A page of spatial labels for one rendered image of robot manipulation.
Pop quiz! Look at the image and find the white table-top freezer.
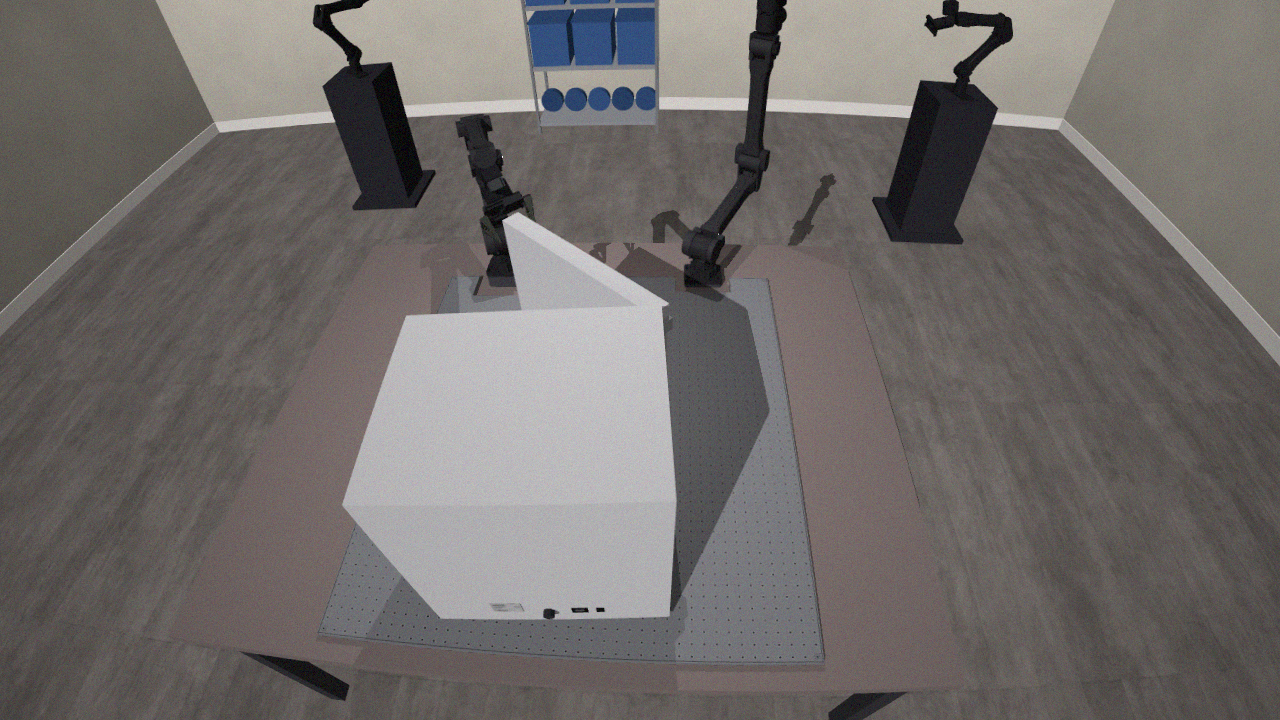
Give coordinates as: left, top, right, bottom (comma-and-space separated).
342, 211, 676, 619

